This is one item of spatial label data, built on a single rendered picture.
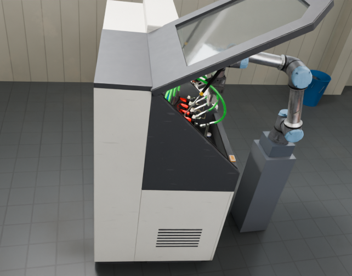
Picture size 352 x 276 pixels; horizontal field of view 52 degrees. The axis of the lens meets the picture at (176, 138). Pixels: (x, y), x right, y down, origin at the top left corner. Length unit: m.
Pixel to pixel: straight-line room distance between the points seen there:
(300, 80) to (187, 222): 1.15
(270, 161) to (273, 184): 0.26
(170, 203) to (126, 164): 0.43
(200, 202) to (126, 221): 0.49
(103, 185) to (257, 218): 1.43
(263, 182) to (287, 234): 0.70
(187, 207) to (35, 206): 1.40
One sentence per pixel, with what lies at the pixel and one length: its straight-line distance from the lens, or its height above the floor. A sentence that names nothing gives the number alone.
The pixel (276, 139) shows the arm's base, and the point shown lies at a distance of 2.67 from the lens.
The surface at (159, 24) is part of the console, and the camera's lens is 2.43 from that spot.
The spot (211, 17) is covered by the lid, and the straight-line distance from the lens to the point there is 2.28.
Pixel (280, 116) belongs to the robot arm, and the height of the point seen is 1.10.
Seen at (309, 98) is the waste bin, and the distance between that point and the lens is 5.26.
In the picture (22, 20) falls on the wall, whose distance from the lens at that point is 4.62.
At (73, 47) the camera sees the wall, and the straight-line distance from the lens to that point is 4.69.
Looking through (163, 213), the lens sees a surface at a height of 0.58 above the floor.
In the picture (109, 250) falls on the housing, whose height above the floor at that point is 0.20.
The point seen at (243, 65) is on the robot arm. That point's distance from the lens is 2.14.
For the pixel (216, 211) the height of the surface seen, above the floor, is 0.61.
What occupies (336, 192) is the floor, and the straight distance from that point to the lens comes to 3.99.
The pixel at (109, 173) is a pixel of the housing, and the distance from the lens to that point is 2.11.
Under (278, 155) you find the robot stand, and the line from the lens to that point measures 2.71.
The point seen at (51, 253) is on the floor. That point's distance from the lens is 2.92.
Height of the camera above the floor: 2.35
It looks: 36 degrees down
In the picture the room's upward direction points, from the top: 9 degrees clockwise
